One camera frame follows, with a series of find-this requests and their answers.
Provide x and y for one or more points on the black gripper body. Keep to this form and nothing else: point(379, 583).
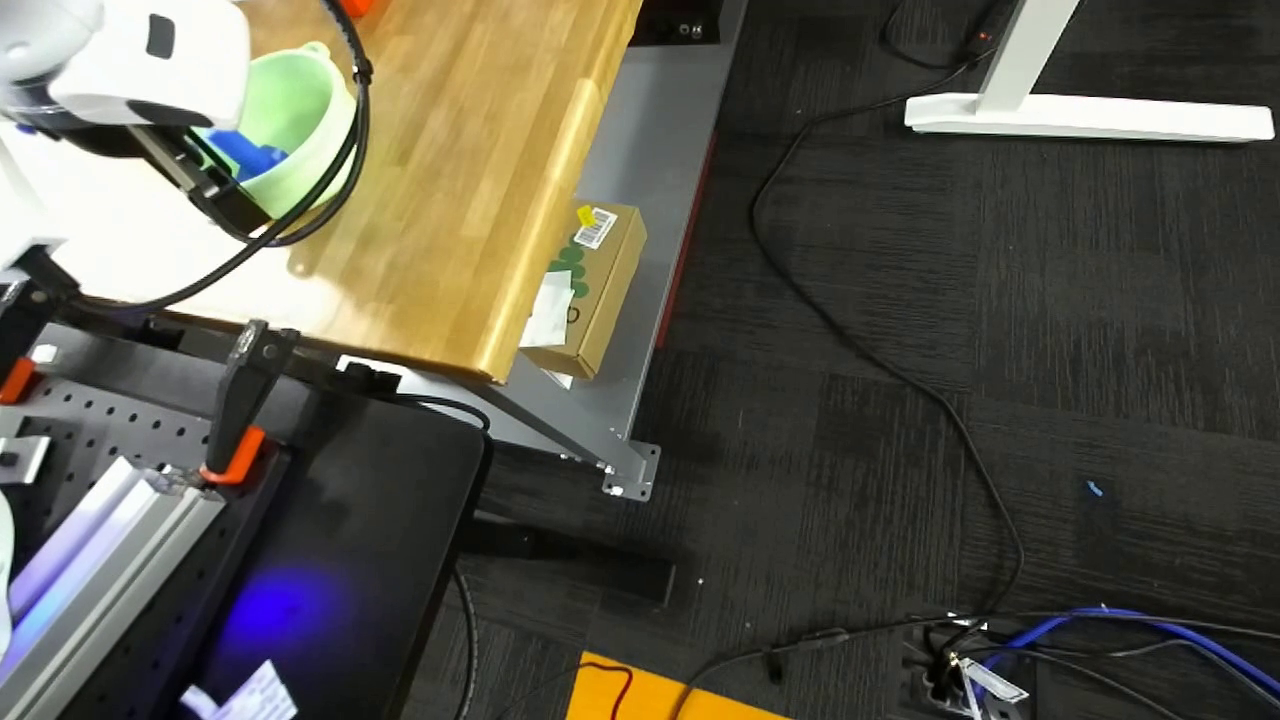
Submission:
point(170, 152)

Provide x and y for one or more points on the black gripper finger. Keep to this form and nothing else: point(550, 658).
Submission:
point(236, 211)

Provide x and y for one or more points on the green plastic basin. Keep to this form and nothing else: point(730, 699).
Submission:
point(307, 123)

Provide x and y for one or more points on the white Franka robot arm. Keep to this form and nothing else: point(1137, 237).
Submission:
point(43, 43)

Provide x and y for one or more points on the blue toy bolt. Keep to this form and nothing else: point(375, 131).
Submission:
point(253, 152)

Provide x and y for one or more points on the orange block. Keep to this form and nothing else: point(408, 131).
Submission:
point(360, 9)

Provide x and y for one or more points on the black perforated breadboard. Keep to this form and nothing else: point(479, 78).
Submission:
point(122, 426)

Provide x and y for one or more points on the black flat panel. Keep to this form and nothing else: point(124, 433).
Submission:
point(360, 534)

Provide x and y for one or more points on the small brown cardboard box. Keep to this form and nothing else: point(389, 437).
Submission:
point(601, 284)

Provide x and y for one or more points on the aluminium extrusion bar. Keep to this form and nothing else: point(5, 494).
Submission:
point(104, 585)

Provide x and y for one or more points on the white rounded cover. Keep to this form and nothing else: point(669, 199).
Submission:
point(5, 563)

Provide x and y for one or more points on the white paper scrap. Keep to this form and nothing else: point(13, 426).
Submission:
point(246, 699)

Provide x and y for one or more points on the white stand base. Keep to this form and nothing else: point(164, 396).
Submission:
point(1066, 123)

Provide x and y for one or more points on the black power strip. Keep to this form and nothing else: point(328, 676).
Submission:
point(960, 675)

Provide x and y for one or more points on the small blue floor scrap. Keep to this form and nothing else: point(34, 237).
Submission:
point(1093, 488)

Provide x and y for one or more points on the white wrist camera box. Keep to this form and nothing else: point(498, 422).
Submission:
point(175, 74)

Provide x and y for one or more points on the silver angle bracket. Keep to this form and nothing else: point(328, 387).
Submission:
point(27, 454)

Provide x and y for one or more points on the grey metal table frame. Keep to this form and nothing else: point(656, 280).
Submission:
point(646, 162)

